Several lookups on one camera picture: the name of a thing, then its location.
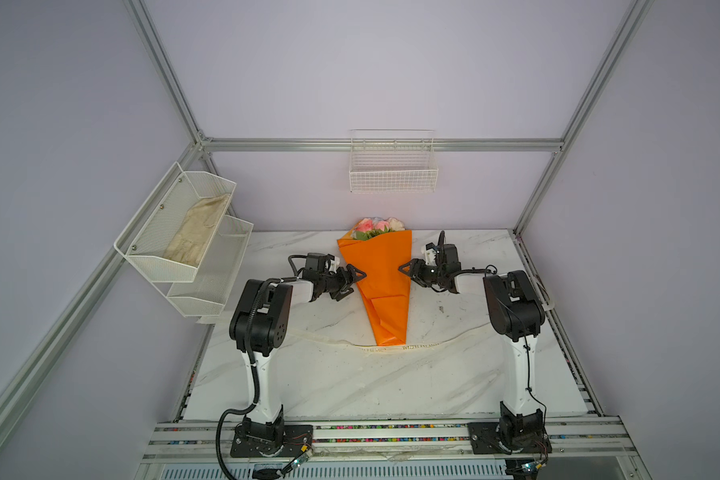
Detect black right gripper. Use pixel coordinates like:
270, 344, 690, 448
399, 260, 446, 287

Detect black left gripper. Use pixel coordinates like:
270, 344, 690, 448
319, 263, 366, 302

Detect orange wrapping paper sheet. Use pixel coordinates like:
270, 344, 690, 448
337, 230, 412, 346

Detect cream fake rose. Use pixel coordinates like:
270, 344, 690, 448
387, 217, 405, 231

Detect cream printed ribbon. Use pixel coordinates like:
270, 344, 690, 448
289, 323, 497, 354

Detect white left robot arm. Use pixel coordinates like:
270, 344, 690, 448
214, 253, 367, 479

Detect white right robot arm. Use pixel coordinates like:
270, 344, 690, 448
398, 232, 549, 457

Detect lower white mesh shelf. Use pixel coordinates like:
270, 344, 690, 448
165, 215, 253, 318

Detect white mesh shelf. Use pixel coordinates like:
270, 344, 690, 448
165, 215, 253, 318
114, 163, 236, 283

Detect beige cloth glove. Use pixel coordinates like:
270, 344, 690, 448
164, 194, 231, 267

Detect upper white mesh shelf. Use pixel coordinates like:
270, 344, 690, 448
114, 163, 236, 283

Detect white wire wall basket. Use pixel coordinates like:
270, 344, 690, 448
349, 129, 439, 194

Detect aluminium frame crossbar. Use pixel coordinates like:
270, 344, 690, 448
203, 138, 564, 152

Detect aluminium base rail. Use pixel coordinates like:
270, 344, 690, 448
135, 415, 651, 479

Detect aluminium frame post left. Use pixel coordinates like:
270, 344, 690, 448
123, 0, 204, 144

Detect aluminium frame post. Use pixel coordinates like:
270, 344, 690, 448
513, 0, 653, 236
123, 0, 204, 144

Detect aluminium frame post right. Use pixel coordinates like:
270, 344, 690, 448
513, 0, 653, 236

